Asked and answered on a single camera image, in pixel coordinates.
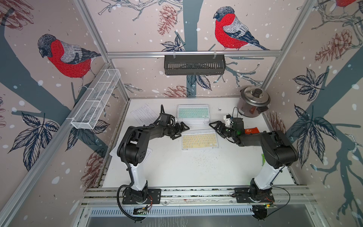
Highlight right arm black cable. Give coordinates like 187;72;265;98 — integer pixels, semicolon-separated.
265;167;292;218

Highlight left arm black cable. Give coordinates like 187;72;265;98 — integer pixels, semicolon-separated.
117;164;151;222

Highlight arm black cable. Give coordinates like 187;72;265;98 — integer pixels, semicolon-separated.
117;164;151;222
265;167;292;218

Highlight aluminium frame rail base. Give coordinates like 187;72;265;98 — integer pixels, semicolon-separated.
80;185;317;207

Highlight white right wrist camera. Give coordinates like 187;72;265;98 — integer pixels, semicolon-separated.
223;114;232;127

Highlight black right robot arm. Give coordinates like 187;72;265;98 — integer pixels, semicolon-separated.
209;115;298;202

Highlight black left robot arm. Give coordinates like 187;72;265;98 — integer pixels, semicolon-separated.
117;113;190;204

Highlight green small packet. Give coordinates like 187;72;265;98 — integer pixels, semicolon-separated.
261;154;266;166

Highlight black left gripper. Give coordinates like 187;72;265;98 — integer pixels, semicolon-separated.
166;122;190;140

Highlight red small packet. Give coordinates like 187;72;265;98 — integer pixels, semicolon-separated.
245;127;260;134

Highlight black hanging wire basket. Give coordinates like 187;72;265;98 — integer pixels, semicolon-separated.
164;54;226;76

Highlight steel rice cooker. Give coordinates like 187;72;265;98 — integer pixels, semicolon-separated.
237;86;271;118

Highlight white wire mesh basket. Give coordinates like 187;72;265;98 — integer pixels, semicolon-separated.
71;69;121;130

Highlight white keyboard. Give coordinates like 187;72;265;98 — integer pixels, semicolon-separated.
131;104;158;125
109;143;123;157

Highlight green keyboard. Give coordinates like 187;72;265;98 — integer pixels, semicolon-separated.
177;104;210;125

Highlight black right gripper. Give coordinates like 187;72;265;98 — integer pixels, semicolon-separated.
209;120;237;139

